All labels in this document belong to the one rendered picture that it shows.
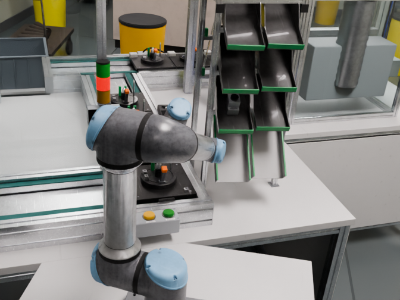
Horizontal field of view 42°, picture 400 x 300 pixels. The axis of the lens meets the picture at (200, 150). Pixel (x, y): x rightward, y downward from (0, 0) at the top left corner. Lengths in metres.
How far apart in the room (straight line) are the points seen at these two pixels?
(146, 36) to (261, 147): 3.10
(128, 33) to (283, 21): 3.22
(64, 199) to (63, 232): 0.20
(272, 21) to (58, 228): 1.06
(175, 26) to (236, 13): 4.40
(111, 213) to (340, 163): 1.89
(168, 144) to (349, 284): 2.19
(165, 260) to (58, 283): 0.46
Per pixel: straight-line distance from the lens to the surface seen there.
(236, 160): 2.06
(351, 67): 2.89
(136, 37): 5.06
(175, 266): 1.43
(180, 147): 1.22
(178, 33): 6.36
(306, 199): 2.25
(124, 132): 1.22
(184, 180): 2.05
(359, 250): 3.50
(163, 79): 3.16
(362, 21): 2.83
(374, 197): 3.32
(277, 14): 2.03
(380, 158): 3.17
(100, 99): 1.95
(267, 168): 2.10
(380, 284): 3.31
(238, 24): 1.92
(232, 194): 2.20
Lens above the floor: 2.06
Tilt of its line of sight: 29 degrees down
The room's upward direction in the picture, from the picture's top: 5 degrees clockwise
